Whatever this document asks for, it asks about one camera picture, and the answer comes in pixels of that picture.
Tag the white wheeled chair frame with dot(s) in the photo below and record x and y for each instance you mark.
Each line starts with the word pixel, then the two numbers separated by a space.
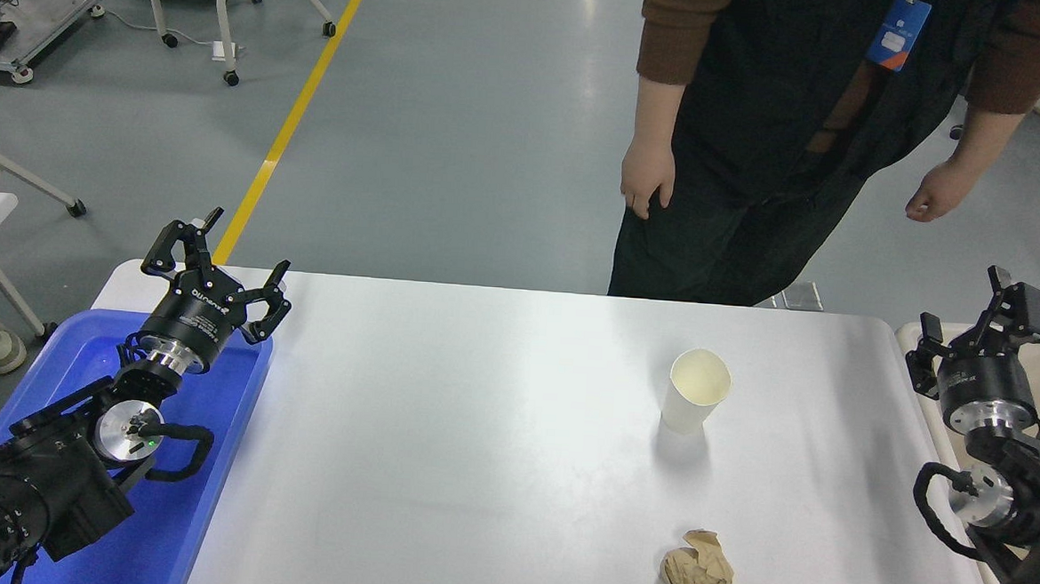
pixel 10 172

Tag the metal floor plate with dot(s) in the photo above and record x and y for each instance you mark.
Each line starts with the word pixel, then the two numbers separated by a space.
pixel 803 296

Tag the grey wheeled platform cart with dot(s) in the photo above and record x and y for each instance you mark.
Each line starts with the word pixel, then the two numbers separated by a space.
pixel 50 9

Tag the white paper cup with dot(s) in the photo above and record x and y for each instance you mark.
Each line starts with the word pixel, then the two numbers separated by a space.
pixel 698 381

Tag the person's left forearm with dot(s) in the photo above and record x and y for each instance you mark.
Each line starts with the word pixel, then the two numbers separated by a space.
pixel 982 138

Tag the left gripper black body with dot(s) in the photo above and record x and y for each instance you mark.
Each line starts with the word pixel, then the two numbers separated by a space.
pixel 200 311

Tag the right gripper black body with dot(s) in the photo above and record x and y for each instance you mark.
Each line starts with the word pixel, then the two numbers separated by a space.
pixel 983 379

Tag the person's left hand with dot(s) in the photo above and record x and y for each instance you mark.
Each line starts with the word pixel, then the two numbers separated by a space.
pixel 939 194

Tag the white power strip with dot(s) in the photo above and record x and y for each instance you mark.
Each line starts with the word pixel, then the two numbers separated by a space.
pixel 225 50

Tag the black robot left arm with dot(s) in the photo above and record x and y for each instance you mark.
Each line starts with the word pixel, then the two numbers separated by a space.
pixel 56 481

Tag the blue name badge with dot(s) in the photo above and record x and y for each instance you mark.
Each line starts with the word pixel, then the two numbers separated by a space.
pixel 898 36

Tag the person's right forearm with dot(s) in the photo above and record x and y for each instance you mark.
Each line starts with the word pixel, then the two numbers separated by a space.
pixel 658 112

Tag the crumpled tan paper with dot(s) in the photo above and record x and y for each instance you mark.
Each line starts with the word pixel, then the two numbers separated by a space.
pixel 696 577

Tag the blue plastic tray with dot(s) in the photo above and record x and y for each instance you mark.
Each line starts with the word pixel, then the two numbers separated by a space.
pixel 207 489

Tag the person's right hand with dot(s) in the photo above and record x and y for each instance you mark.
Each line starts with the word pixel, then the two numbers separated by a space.
pixel 646 174

